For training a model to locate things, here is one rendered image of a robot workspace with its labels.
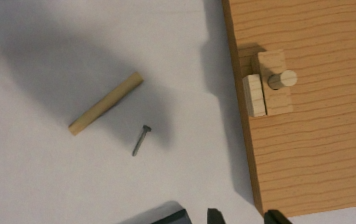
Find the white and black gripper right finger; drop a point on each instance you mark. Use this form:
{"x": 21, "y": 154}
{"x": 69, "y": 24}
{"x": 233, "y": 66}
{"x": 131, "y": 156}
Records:
{"x": 274, "y": 216}

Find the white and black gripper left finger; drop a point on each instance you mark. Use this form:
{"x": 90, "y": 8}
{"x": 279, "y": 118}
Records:
{"x": 214, "y": 216}

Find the wooden dowel pin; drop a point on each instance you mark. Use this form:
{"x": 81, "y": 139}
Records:
{"x": 284, "y": 79}

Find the small wooden block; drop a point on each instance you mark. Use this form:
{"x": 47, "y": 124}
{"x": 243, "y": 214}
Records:
{"x": 268, "y": 64}

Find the tan wooden rod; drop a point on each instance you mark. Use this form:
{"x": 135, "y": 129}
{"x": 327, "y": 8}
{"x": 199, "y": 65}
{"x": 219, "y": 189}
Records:
{"x": 105, "y": 103}

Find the brown wooden board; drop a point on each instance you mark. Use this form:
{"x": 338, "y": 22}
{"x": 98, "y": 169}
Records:
{"x": 301, "y": 162}

